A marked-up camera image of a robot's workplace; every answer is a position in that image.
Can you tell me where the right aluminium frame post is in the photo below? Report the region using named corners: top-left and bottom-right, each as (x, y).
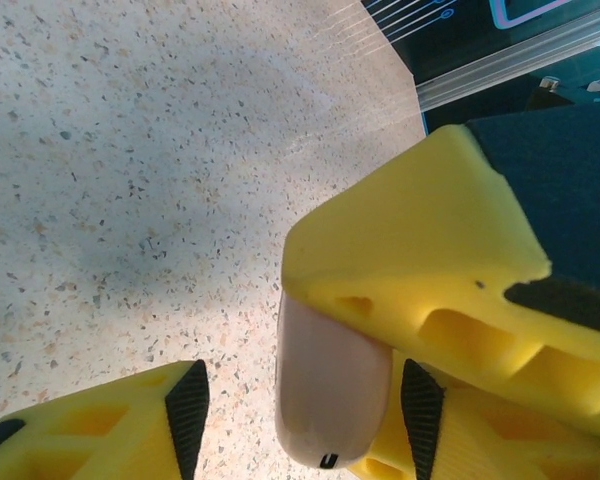
top-left (413, 19), bottom-right (600, 114)

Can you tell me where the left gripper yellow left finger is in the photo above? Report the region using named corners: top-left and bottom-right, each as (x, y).
top-left (0, 359), bottom-right (211, 480)

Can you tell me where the pink earbud charging case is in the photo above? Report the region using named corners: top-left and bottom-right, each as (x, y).
top-left (274, 292), bottom-right (394, 471)

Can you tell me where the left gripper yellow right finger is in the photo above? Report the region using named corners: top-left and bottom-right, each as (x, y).
top-left (349, 357), bottom-right (600, 480)

